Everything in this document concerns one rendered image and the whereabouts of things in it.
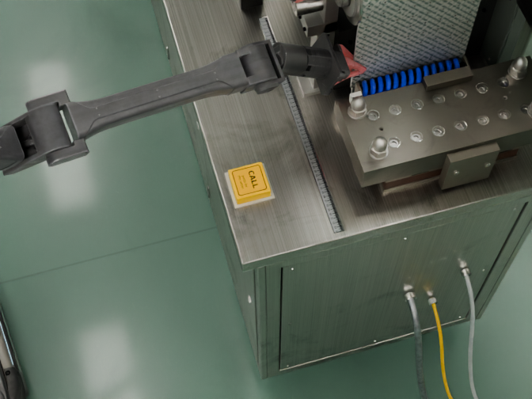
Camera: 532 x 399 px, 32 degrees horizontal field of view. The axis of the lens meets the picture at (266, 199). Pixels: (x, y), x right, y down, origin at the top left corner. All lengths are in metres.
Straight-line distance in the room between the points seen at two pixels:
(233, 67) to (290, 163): 0.33
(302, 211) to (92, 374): 1.06
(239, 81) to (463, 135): 0.45
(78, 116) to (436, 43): 0.70
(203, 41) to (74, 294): 1.02
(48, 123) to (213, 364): 1.29
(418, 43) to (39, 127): 0.73
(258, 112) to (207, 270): 0.92
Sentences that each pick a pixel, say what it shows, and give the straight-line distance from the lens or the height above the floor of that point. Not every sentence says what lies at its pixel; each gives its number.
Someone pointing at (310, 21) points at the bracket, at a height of 1.14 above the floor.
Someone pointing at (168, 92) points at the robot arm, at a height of 1.24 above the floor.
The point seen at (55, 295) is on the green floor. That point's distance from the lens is 2.81.
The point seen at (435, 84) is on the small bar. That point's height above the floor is 1.05.
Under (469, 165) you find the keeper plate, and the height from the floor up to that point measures 0.99.
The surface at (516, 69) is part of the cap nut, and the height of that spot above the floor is 1.05.
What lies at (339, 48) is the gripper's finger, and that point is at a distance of 1.77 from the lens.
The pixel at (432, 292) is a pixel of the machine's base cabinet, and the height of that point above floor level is 0.42.
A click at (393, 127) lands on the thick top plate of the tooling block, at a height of 1.03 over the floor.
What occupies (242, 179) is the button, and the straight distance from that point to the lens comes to 1.85.
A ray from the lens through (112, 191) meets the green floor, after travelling 2.93.
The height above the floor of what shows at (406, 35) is 1.14.
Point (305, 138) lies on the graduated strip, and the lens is 1.93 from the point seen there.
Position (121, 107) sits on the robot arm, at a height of 1.25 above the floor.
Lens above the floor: 2.55
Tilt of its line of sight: 63 degrees down
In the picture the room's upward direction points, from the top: 1 degrees counter-clockwise
